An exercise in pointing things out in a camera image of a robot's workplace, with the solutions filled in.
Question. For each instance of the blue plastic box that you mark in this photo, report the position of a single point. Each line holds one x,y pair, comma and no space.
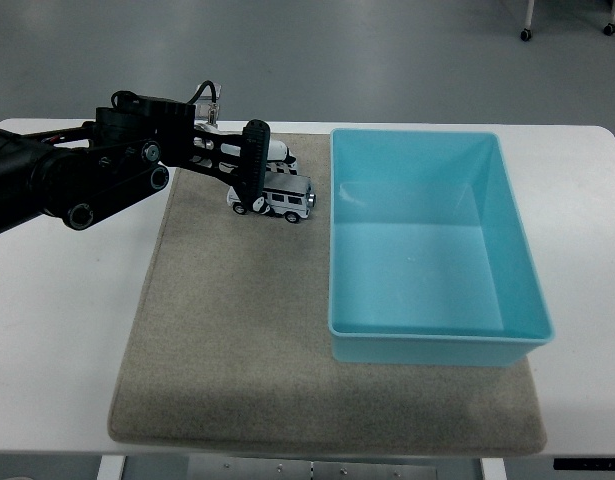
417,270

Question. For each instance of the white table leg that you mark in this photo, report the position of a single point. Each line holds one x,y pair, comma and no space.
493,470
110,469

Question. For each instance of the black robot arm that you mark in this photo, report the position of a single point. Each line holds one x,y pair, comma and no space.
112,165

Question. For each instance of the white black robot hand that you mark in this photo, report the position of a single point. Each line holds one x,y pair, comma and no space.
280,152

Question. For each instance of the grey-brown table mat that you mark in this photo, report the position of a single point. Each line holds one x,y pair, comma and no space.
237,325

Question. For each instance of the black caster wheel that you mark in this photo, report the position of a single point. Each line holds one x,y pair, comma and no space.
525,35
609,29

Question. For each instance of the grey metal plate with screws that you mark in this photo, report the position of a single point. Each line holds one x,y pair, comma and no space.
312,470

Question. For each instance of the black table control panel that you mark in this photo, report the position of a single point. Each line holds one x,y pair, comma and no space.
589,464

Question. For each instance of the white toy car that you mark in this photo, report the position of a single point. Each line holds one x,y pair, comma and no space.
289,195

